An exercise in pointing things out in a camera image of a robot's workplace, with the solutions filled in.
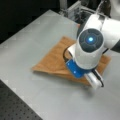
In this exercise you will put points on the blue and white gripper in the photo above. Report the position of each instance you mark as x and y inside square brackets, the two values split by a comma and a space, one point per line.
[92, 76]

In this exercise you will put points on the tan terry cloth towel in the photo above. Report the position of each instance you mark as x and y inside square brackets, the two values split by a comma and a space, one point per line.
[53, 62]

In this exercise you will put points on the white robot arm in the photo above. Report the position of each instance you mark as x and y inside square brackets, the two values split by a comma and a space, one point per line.
[95, 34]

